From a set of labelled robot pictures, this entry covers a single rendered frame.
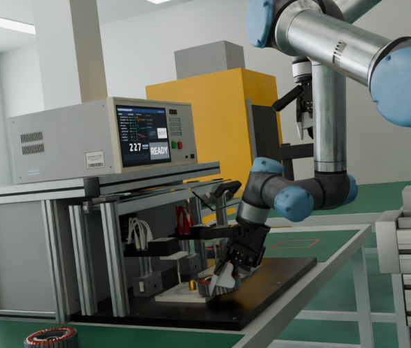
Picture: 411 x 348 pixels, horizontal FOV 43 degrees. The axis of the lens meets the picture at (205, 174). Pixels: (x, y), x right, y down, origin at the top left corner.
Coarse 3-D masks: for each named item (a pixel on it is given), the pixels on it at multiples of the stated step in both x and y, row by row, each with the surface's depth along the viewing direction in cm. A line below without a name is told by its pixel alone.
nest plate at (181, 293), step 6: (186, 282) 150; (174, 288) 145; (180, 288) 145; (186, 288) 144; (162, 294) 140; (168, 294) 139; (174, 294) 139; (180, 294) 138; (186, 294) 137; (192, 294) 137; (198, 294) 136; (156, 300) 138; (162, 300) 137; (168, 300) 137; (174, 300) 136; (180, 300) 135; (186, 300) 134; (192, 300) 133; (198, 300) 132; (204, 300) 132
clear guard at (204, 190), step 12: (216, 180) 146; (228, 180) 143; (120, 192) 141; (132, 192) 134; (144, 192) 130; (156, 192) 129; (192, 192) 124; (204, 192) 127; (228, 192) 136; (240, 192) 142; (216, 204) 125; (228, 204) 130
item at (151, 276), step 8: (152, 272) 150; (160, 272) 150; (136, 280) 145; (144, 280) 144; (152, 280) 146; (160, 280) 150; (136, 288) 146; (144, 288) 144; (152, 288) 146; (160, 288) 149; (144, 296) 145
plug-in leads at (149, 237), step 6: (132, 222) 146; (138, 222) 148; (144, 222) 148; (132, 228) 147; (150, 234) 148; (138, 240) 147; (144, 240) 149; (150, 240) 147; (126, 246) 147; (132, 246) 147; (138, 246) 146; (144, 246) 145
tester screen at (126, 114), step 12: (120, 108) 141; (132, 108) 146; (120, 120) 141; (132, 120) 146; (144, 120) 151; (156, 120) 157; (120, 132) 140; (132, 132) 145; (144, 132) 151; (144, 144) 150; (168, 144) 162
